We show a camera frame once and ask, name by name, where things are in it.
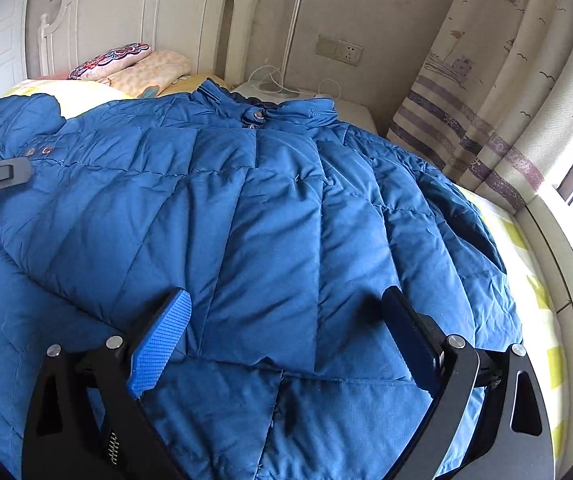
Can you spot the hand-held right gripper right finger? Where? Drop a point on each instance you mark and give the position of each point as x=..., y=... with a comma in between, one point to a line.
x=409, y=342

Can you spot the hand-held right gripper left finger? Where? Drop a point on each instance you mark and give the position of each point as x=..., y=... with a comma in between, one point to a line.
x=161, y=340

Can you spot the blue down jacket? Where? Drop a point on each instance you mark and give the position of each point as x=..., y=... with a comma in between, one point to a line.
x=266, y=210

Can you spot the yellow checked bed sheet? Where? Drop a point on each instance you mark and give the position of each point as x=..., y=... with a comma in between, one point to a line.
x=521, y=260

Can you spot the embroidered patterned pillow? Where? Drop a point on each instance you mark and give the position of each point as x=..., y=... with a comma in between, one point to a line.
x=111, y=57

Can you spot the peach fluffy pillow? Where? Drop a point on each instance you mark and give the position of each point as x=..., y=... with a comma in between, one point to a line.
x=151, y=72

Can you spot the white bed headboard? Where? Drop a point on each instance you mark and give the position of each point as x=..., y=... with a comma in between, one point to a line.
x=116, y=10

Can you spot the white nightstand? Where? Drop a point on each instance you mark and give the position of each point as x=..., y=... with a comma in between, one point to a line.
x=354, y=110

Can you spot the printed striped curtain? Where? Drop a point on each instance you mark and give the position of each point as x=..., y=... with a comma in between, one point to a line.
x=491, y=85

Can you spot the silver pole lamp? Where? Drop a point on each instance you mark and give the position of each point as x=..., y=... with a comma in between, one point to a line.
x=291, y=35

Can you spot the wall power socket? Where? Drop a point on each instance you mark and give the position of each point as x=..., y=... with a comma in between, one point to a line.
x=339, y=50

